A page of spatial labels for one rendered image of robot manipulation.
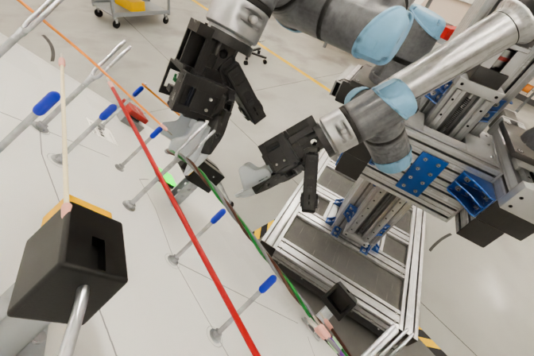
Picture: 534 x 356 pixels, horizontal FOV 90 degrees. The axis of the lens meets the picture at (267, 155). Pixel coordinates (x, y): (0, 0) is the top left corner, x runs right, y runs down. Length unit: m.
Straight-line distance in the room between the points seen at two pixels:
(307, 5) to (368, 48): 0.11
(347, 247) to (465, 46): 1.26
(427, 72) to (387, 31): 0.27
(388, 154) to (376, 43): 0.23
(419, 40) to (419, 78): 0.31
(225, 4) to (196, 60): 0.07
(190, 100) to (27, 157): 0.18
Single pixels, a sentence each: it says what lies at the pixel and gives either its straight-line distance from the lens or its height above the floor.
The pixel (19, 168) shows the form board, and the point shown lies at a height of 1.27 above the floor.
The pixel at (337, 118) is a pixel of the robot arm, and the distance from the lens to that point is 0.48.
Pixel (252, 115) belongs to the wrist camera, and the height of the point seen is 1.25.
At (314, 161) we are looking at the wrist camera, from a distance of 0.49.
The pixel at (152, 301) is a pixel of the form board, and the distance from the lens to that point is 0.29.
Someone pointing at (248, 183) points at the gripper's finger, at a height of 1.10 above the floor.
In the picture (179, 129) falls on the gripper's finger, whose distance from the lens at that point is 0.44.
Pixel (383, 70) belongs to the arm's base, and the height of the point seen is 1.21.
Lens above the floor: 1.48
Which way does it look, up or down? 40 degrees down
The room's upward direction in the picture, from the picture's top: 17 degrees clockwise
